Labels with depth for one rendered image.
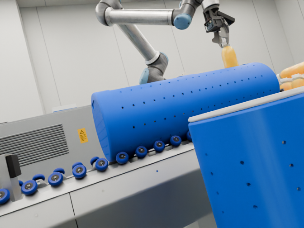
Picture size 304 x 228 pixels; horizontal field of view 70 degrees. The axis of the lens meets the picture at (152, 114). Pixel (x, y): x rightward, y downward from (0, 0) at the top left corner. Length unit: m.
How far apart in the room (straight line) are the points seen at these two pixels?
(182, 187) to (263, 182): 0.46
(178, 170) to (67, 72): 3.16
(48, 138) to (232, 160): 2.04
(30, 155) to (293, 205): 2.16
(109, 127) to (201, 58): 3.97
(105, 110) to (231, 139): 0.46
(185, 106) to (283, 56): 5.38
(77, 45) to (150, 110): 3.24
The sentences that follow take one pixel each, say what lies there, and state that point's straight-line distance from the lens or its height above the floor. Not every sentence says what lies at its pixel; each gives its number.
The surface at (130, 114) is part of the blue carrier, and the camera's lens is 0.77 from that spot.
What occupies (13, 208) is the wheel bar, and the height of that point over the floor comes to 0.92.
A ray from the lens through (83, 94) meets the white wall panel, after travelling 3.69.
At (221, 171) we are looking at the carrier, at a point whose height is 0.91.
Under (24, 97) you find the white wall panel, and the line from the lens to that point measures 3.43.
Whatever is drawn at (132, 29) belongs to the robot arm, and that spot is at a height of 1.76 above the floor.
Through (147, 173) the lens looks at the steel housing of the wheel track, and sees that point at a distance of 0.80.
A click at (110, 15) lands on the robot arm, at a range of 1.51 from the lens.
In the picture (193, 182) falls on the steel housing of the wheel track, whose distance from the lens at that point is 0.89.
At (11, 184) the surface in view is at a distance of 0.86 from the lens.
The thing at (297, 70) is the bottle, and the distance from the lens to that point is 1.64.
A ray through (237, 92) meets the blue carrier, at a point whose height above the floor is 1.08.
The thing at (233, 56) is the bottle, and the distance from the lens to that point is 1.24.
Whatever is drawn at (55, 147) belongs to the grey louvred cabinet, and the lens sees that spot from 2.32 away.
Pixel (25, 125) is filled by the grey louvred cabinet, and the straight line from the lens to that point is 2.37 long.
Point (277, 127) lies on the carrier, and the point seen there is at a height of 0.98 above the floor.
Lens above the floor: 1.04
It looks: 3 degrees up
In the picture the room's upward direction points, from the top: 16 degrees counter-clockwise
